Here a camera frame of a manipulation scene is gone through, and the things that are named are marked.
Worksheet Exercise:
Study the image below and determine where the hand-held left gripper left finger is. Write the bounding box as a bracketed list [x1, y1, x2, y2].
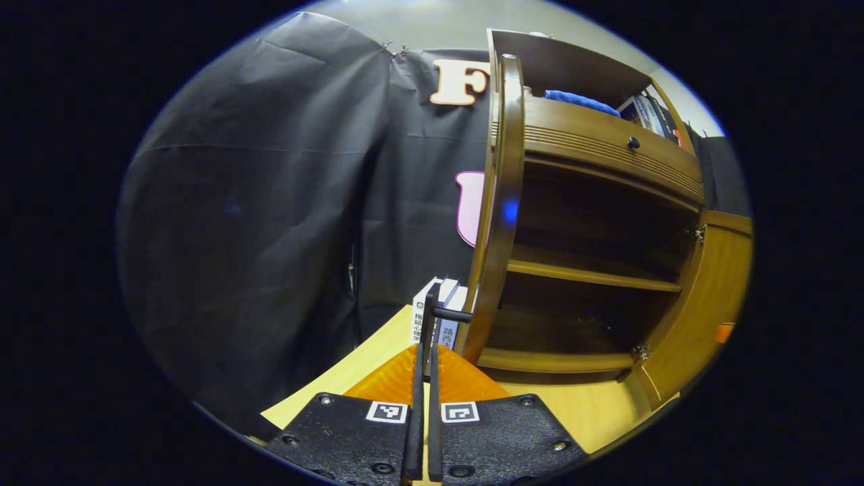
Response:
[263, 343, 427, 486]

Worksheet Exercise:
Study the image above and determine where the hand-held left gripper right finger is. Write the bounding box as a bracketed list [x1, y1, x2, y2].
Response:
[428, 343, 588, 485]

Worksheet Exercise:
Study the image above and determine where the wooden shoe cabinet door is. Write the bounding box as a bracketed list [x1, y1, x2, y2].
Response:
[420, 54, 527, 369]
[631, 209, 754, 411]

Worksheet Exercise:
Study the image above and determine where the wooden double-door shoe cabinet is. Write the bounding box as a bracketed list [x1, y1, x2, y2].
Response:
[486, 28, 706, 385]

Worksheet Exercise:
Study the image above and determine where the blue and white book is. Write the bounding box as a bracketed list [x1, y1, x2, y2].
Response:
[437, 280, 469, 352]

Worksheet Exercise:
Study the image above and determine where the white spine book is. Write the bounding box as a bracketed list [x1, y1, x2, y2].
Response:
[412, 277, 446, 348]

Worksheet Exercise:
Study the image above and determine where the black backdrop cloth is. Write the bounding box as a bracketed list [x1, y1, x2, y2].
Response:
[695, 135, 751, 218]
[116, 12, 499, 439]

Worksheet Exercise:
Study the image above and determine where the black book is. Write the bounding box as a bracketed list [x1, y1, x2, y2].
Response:
[648, 94, 682, 146]

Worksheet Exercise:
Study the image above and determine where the light grey book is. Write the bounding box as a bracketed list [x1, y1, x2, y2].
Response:
[634, 94, 666, 136]

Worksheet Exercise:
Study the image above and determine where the wooden drawer with black knob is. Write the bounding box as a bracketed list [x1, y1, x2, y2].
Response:
[493, 94, 706, 207]

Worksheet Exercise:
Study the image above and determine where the dark blue book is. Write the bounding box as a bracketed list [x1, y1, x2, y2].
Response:
[618, 97, 649, 126]

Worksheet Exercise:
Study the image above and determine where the blue folded towel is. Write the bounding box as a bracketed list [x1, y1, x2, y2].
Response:
[543, 89, 622, 119]

